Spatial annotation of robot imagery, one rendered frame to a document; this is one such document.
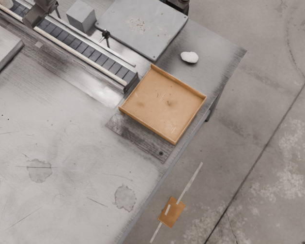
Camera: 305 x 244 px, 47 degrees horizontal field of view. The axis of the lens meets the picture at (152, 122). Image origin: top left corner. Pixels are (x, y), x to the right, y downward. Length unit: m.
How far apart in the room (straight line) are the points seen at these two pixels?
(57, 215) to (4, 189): 0.25
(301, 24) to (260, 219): 1.54
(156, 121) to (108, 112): 0.22
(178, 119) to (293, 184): 1.16
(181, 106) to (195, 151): 0.85
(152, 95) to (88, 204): 0.55
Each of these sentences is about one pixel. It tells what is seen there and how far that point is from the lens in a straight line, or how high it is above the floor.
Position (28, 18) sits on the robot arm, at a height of 1.11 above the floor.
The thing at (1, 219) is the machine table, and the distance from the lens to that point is 1.58.
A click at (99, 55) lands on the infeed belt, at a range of 1.67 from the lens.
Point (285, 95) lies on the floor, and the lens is 2.70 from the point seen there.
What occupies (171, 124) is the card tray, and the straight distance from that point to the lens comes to 1.55.
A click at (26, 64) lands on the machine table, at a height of 0.83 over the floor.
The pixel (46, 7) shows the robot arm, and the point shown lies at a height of 1.15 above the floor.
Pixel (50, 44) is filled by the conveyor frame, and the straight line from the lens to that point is 1.76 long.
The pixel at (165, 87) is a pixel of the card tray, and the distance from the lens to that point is 1.62.
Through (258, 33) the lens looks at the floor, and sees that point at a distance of 2.91.
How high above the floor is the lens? 2.28
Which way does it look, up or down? 69 degrees down
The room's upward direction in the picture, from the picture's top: straight up
